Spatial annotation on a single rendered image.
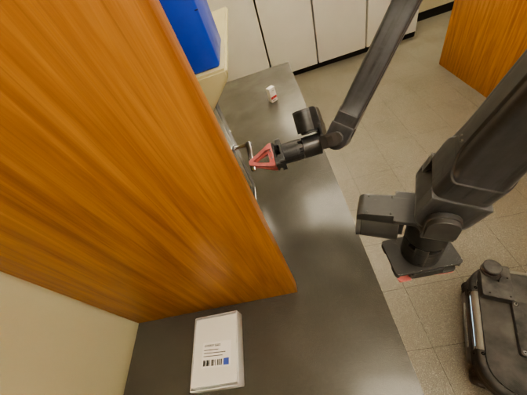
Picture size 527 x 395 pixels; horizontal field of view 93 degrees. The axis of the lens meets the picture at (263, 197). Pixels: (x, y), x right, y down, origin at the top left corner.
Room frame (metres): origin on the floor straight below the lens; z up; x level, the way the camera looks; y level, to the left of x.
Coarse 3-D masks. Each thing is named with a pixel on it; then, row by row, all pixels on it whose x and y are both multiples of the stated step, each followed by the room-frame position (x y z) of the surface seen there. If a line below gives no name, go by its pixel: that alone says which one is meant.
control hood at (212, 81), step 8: (224, 8) 0.63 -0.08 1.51; (216, 16) 0.59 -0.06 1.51; (224, 16) 0.56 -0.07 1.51; (216, 24) 0.53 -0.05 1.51; (224, 24) 0.51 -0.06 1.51; (224, 32) 0.47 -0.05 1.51; (224, 40) 0.43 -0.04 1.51; (224, 48) 0.40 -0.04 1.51; (224, 56) 0.37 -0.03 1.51; (224, 64) 0.35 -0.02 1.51; (208, 72) 0.34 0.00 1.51; (216, 72) 0.33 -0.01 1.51; (224, 72) 0.33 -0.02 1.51; (200, 80) 0.34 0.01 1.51; (208, 80) 0.33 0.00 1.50; (216, 80) 0.33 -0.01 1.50; (224, 80) 0.33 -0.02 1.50; (208, 88) 0.33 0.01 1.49; (216, 88) 0.33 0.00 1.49; (208, 96) 0.34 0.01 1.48; (216, 96) 0.33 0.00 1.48
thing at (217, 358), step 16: (208, 320) 0.27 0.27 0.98; (224, 320) 0.25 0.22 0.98; (240, 320) 0.24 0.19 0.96; (208, 336) 0.23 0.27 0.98; (224, 336) 0.21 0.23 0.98; (240, 336) 0.20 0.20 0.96; (208, 352) 0.19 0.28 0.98; (224, 352) 0.18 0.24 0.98; (240, 352) 0.17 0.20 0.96; (192, 368) 0.18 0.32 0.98; (208, 368) 0.16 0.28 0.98; (224, 368) 0.15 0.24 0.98; (240, 368) 0.14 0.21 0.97; (192, 384) 0.14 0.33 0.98; (208, 384) 0.13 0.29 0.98; (224, 384) 0.12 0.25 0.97; (240, 384) 0.11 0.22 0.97
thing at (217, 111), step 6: (216, 108) 0.62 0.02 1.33; (216, 114) 0.59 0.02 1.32; (222, 114) 0.64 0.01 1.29; (222, 120) 0.62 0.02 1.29; (222, 126) 0.59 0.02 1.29; (228, 126) 0.65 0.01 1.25; (228, 132) 0.62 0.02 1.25; (228, 138) 0.60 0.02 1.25; (234, 156) 0.58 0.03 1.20; (240, 156) 0.63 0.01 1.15; (240, 162) 0.60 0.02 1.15; (246, 168) 0.64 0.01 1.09; (246, 174) 0.61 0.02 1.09; (246, 180) 0.58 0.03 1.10; (252, 180) 0.64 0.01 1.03; (252, 186) 0.61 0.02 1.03
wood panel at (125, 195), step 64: (0, 0) 0.28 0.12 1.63; (64, 0) 0.27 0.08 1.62; (128, 0) 0.26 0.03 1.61; (0, 64) 0.29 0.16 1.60; (64, 64) 0.28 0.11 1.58; (128, 64) 0.26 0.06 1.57; (0, 128) 0.30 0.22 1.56; (64, 128) 0.29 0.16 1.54; (128, 128) 0.27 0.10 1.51; (192, 128) 0.26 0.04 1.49; (0, 192) 0.32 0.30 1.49; (64, 192) 0.30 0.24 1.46; (128, 192) 0.29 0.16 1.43; (192, 192) 0.27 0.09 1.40; (0, 256) 0.35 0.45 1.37; (64, 256) 0.33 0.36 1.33; (128, 256) 0.31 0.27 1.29; (192, 256) 0.29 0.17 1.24; (256, 256) 0.26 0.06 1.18
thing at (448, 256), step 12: (396, 240) 0.18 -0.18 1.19; (384, 252) 0.17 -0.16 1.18; (396, 252) 0.16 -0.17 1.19; (408, 252) 0.14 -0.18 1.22; (420, 252) 0.12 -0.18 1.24; (432, 252) 0.12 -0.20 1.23; (444, 252) 0.12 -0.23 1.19; (456, 252) 0.12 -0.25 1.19; (396, 264) 0.14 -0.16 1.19; (408, 264) 0.13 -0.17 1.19; (420, 264) 0.12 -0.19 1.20; (432, 264) 0.11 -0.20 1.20; (444, 264) 0.11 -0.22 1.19; (456, 264) 0.10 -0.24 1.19; (396, 276) 0.12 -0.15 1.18
